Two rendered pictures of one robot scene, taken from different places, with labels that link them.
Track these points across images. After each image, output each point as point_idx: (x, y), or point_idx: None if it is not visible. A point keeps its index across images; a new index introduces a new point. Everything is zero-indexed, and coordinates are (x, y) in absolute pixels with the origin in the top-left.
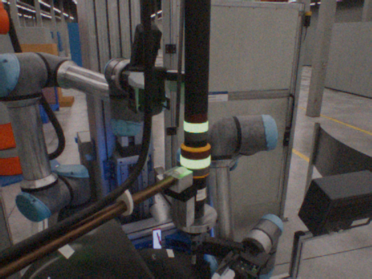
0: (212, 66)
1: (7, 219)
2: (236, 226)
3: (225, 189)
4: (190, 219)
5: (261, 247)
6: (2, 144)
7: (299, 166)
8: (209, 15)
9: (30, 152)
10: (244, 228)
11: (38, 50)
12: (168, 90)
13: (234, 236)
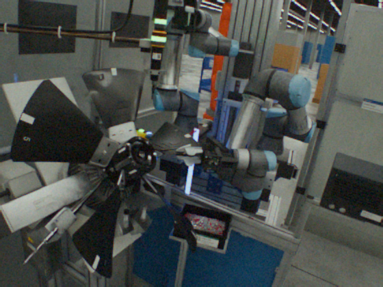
0: (379, 74)
1: None
2: (353, 251)
3: (245, 117)
4: (146, 65)
5: (236, 155)
6: (215, 106)
7: None
8: None
9: (165, 66)
10: (361, 257)
11: (282, 50)
12: (327, 85)
13: (345, 256)
